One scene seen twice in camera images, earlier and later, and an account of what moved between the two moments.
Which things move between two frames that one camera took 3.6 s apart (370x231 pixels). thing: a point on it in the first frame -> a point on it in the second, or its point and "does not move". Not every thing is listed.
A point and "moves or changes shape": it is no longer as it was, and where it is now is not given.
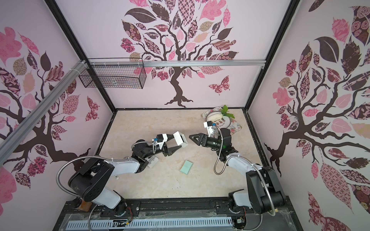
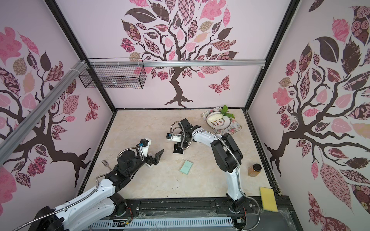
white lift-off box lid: x=180 y=139 moves or changes shape
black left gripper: x=170 y=150 -> x=156 y=160
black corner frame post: x=290 y=13 does not move
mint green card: x=186 y=167 does not move
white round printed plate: x=224 y=122 does not move
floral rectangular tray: x=234 y=126 does not move
